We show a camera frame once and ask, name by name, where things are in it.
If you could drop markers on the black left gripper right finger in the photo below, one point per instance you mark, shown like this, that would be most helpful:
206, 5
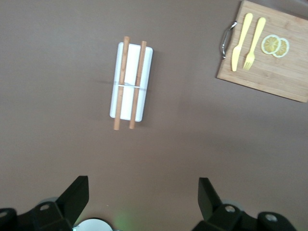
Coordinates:
211, 209

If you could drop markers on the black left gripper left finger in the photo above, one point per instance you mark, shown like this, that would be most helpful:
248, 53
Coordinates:
60, 211

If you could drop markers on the wooden stick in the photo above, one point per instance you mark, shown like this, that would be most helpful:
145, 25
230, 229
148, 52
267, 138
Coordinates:
122, 67
139, 67

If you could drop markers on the white rectangular tray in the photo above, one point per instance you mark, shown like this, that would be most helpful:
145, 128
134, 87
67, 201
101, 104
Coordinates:
132, 69

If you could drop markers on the yellow plastic knife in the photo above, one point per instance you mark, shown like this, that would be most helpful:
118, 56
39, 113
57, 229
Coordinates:
241, 38

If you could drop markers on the whole lemon slice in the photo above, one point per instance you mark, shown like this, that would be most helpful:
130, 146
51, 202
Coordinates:
270, 44

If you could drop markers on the yellow plastic fork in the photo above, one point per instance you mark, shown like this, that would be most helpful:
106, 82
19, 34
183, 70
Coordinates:
255, 38

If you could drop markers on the overlapped lemon slice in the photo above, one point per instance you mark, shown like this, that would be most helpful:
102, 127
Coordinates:
284, 48

